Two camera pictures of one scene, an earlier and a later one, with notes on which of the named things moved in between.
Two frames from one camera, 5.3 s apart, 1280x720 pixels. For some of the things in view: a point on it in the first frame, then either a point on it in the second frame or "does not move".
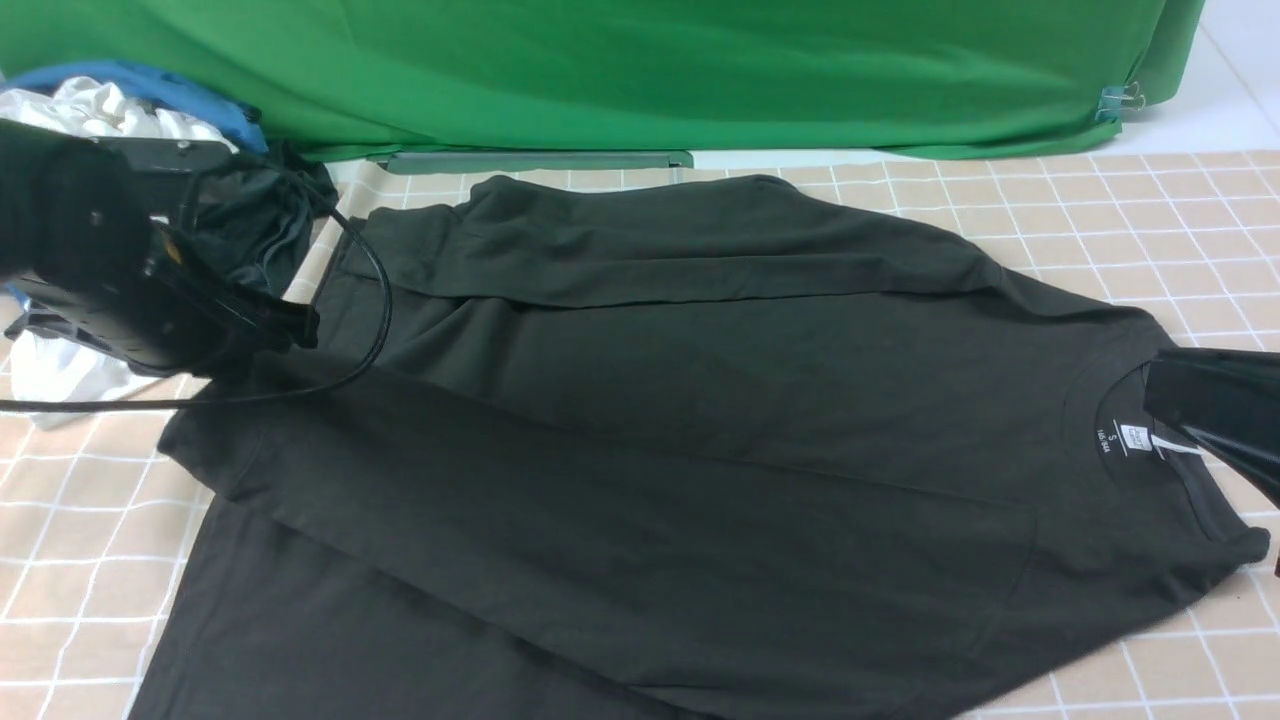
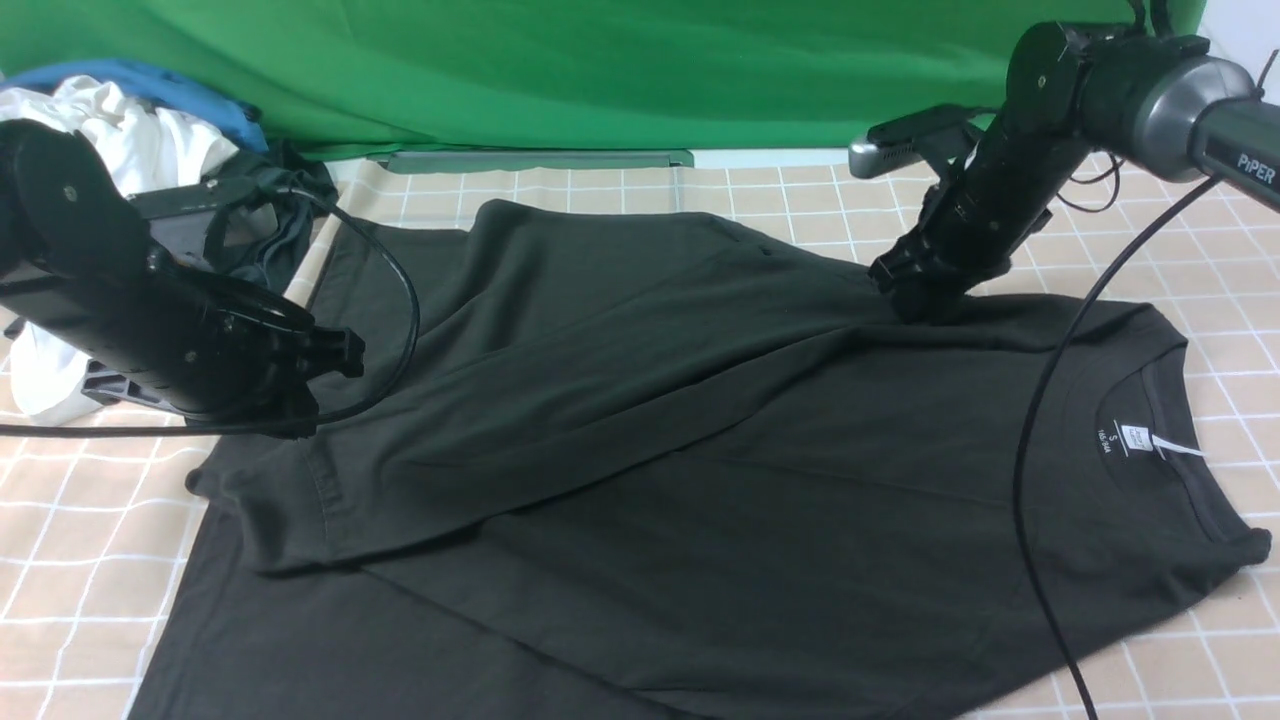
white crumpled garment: [44, 368] does not move
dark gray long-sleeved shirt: [685, 447] does not move
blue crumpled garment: [242, 128] does not move
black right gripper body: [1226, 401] to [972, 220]
